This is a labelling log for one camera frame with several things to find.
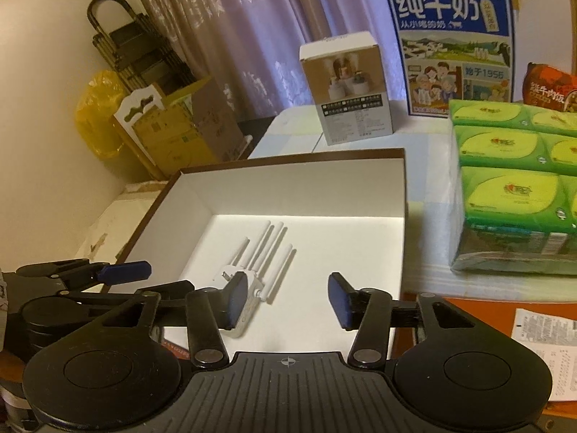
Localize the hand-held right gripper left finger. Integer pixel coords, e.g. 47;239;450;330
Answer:
92;274;250;366

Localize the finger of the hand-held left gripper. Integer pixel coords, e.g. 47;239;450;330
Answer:
20;280;194;321
17;259;151;292

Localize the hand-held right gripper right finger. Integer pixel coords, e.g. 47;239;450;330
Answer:
327;272;485;367

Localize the white wifi extender with antennas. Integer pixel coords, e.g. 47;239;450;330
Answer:
212;221;300;339

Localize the brown cardboard flap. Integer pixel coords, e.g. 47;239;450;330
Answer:
115;148;409;362

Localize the pale wrapped bundle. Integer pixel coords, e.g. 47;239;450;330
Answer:
67;189;156;264

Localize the yellow cardboard box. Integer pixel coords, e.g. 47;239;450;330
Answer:
133;76;217;172

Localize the orange cardboard box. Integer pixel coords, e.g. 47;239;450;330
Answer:
392;292;577;429

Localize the yellow plastic bag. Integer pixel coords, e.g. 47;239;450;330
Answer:
74;70;129;159

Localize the white scalloped cardboard piece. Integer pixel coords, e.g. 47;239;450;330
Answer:
113;89;164;179

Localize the brown cardboard box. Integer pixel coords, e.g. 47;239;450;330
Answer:
191;82;244;163

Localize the white product box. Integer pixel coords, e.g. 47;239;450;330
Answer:
300;31;393;146

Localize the green tissue multipack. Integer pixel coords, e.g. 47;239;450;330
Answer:
448;98;577;276

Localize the white tube with label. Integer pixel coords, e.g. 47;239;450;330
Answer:
511;309;577;404

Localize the black folding step ladder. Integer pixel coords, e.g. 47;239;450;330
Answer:
88;0;194;95

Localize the pale patterned curtain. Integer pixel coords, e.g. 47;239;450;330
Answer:
124;0;501;109

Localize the blue milk carton box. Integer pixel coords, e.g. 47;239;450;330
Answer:
383;0;517;119

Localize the red snack package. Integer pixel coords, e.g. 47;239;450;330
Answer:
522;62;577;113

